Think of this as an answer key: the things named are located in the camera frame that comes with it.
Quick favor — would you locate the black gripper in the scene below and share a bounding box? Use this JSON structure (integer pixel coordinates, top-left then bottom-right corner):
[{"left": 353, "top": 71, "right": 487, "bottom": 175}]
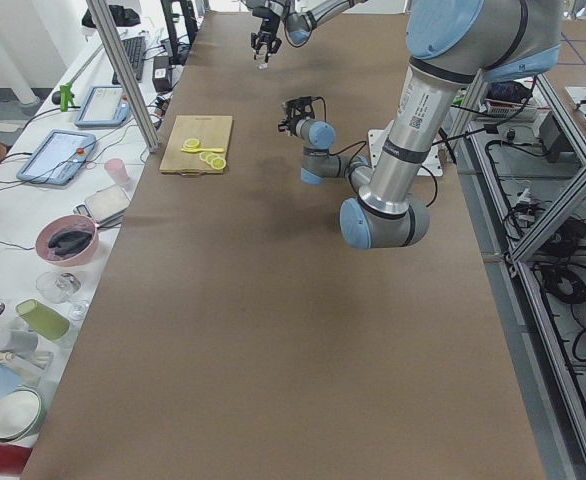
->
[
  {"left": 277, "top": 97, "right": 314, "bottom": 134},
  {"left": 250, "top": 4, "right": 284, "bottom": 57}
]

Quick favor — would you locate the clear glass measuring cup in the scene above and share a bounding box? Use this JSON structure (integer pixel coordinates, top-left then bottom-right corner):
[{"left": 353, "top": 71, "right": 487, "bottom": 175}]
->
[{"left": 256, "top": 57, "right": 269, "bottom": 70}]

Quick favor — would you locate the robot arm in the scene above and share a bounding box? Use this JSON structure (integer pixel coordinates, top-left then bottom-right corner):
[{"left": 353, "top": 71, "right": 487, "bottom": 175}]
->
[
  {"left": 244, "top": 0, "right": 359, "bottom": 63},
  {"left": 278, "top": 0, "right": 564, "bottom": 249}
]

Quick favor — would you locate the green cup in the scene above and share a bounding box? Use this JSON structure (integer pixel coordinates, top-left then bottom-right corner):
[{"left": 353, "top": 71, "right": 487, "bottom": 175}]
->
[{"left": 15, "top": 299, "right": 70, "bottom": 341}]

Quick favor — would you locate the wooden cup rack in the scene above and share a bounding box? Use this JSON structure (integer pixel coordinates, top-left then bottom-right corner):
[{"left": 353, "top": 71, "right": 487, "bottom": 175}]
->
[{"left": 0, "top": 351, "right": 54, "bottom": 383}]

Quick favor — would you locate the grey cup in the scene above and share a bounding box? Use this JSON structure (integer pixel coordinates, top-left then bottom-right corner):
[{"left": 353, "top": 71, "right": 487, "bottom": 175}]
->
[{"left": 0, "top": 329, "right": 38, "bottom": 356}]

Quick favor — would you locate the wooden cutting board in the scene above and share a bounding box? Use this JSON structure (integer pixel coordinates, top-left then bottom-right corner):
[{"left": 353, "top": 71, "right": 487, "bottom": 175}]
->
[{"left": 159, "top": 115, "right": 233, "bottom": 176}]

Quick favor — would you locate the lower lemon slice of row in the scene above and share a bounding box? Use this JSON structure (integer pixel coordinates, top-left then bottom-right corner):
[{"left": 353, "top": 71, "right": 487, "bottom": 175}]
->
[{"left": 210, "top": 156, "right": 226, "bottom": 171}]

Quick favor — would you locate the middle lemon slice of row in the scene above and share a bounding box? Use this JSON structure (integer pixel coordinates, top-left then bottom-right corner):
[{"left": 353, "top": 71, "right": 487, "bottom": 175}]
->
[{"left": 205, "top": 154, "right": 218, "bottom": 165}]

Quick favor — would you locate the lemon slice near blade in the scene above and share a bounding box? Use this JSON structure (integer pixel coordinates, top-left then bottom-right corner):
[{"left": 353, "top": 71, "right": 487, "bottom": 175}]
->
[{"left": 182, "top": 138, "right": 200, "bottom": 151}]

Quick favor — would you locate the yellow plastic knife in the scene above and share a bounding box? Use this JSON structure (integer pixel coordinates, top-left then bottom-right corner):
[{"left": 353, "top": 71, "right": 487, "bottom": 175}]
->
[{"left": 181, "top": 147, "right": 226, "bottom": 154}]

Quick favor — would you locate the black keyboard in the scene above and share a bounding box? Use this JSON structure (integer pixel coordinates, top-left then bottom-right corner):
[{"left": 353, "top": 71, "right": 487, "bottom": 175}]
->
[{"left": 121, "top": 35, "right": 146, "bottom": 83}]

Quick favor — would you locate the blue teach pendant far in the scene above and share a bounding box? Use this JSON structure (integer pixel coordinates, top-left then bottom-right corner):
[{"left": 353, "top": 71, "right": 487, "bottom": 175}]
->
[{"left": 74, "top": 85, "right": 130, "bottom": 129}]

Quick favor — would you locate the blue teach pendant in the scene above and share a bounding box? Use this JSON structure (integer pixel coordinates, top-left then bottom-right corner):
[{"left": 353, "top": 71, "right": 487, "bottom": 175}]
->
[
  {"left": 16, "top": 129, "right": 97, "bottom": 187},
  {"left": 74, "top": 85, "right": 130, "bottom": 129}
]

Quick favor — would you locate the pink tumbler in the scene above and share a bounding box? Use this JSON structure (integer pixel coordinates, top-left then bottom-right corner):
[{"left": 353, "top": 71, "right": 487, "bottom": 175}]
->
[{"left": 104, "top": 158, "right": 130, "bottom": 187}]

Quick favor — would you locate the silver kitchen scale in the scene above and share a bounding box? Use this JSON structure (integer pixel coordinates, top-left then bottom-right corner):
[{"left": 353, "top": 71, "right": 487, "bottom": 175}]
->
[{"left": 73, "top": 185, "right": 130, "bottom": 228}]

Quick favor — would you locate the blue teach pendant near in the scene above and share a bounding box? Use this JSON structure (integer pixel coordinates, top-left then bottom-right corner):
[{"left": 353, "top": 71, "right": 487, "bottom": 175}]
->
[{"left": 16, "top": 129, "right": 97, "bottom": 187}]

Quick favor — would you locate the dark grey cloth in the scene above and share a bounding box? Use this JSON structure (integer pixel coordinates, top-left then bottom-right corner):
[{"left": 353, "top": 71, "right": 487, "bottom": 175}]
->
[{"left": 47, "top": 229, "right": 93, "bottom": 259}]

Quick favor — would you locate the pink bowl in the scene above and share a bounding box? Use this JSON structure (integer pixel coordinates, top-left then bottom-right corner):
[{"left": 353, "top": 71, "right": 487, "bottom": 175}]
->
[{"left": 35, "top": 214, "right": 99, "bottom": 267}]

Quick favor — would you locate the wine glass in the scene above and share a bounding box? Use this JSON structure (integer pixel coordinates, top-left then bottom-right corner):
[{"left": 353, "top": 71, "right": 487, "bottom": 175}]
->
[{"left": 35, "top": 271, "right": 89, "bottom": 322}]

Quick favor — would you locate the white green bowl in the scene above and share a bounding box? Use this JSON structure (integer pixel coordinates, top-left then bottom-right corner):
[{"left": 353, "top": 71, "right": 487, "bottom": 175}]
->
[{"left": 0, "top": 388, "right": 45, "bottom": 442}]

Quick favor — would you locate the aluminium frame post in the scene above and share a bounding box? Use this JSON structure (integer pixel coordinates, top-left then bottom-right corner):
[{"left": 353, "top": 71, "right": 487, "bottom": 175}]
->
[{"left": 86, "top": 0, "right": 160, "bottom": 153}]

